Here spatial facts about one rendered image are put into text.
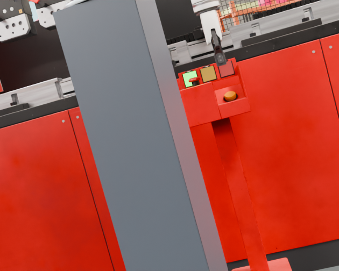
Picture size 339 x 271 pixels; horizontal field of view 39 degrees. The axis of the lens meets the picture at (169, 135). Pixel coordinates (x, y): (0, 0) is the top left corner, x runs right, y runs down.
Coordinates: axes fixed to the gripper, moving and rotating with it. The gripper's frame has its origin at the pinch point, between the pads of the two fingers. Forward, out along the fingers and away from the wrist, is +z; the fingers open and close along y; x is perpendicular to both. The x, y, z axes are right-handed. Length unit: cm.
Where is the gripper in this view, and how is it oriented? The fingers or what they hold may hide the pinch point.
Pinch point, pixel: (220, 59)
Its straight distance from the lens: 155.9
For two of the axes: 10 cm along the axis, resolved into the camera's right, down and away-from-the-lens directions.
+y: -0.8, 1.8, -9.8
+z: 2.7, 9.5, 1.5
